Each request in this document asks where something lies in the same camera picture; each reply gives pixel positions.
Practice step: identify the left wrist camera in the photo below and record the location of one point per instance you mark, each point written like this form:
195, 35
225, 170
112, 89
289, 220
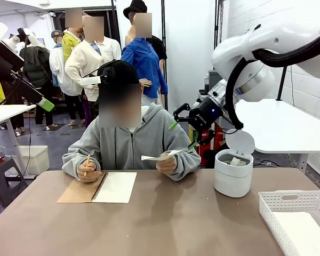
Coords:
15, 41

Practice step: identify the person's left forearm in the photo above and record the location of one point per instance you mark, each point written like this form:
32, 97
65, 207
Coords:
188, 165

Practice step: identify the orange pencil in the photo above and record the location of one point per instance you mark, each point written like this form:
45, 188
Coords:
87, 160

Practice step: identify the grey plastic stool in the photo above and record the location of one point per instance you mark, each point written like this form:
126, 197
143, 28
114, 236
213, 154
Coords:
0, 166

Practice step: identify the white trash bin with lid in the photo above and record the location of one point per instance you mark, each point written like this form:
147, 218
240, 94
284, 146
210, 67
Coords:
230, 181

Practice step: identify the white storage box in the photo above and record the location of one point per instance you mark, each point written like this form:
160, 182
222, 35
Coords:
37, 160

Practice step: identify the large white table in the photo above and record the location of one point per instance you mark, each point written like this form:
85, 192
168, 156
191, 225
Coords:
269, 125

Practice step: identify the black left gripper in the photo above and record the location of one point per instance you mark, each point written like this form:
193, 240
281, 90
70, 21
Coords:
5, 61

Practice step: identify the person's right hand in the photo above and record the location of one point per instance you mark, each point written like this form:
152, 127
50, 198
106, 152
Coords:
89, 173

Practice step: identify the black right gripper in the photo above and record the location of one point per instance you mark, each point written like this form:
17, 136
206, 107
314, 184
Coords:
205, 114

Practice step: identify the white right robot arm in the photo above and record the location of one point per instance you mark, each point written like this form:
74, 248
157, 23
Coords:
282, 34

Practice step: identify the black stand pole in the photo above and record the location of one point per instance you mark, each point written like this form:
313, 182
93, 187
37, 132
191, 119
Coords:
164, 26

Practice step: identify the person in grey hoodie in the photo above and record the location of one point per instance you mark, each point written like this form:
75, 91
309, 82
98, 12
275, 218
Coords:
149, 133

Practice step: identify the person's right forearm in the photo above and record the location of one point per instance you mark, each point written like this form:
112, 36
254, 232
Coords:
70, 165

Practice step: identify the white perforated plastic basket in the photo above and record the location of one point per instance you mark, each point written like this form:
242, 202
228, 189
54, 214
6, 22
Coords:
269, 198

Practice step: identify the spiral notebook with kraft cover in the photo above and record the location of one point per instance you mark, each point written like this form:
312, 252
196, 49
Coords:
114, 186

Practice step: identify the white torn notebook sheet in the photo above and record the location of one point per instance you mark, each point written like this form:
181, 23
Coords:
149, 158

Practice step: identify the white table with slim leg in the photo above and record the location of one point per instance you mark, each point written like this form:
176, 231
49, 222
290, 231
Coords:
5, 112

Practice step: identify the head-mounted camera with white box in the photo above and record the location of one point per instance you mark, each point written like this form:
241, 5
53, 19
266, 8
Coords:
90, 81

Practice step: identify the mannequin in black shirt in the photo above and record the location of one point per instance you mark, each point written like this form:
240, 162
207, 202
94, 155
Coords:
160, 48

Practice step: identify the mannequin in white cardigan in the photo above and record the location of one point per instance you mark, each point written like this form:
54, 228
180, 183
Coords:
80, 66

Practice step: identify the person's left hand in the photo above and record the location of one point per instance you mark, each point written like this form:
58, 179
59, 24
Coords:
166, 165

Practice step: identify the mannequin in yellow jacket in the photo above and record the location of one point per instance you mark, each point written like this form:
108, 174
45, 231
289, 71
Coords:
68, 45

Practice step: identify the black bucket hat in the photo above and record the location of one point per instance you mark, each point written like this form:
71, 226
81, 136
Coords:
136, 8

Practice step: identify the mannequin in blue shirt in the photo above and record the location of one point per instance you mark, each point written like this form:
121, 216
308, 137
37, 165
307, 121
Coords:
146, 58

